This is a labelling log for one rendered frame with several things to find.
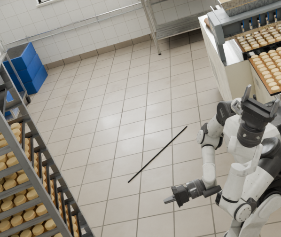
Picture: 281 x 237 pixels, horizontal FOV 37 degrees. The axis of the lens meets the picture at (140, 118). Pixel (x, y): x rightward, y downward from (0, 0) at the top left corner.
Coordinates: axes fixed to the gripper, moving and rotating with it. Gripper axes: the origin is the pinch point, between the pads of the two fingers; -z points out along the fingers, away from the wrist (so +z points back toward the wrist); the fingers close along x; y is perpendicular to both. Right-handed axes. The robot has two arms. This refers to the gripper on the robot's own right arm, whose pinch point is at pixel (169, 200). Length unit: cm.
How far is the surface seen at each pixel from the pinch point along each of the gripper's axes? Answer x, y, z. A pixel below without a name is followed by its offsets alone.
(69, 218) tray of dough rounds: -9, 7, -51
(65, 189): -17, 20, -48
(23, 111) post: -67, 21, -48
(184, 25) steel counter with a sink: 63, 407, 134
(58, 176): -27, 20, -48
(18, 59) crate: 27, 439, -106
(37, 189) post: -53, -24, -48
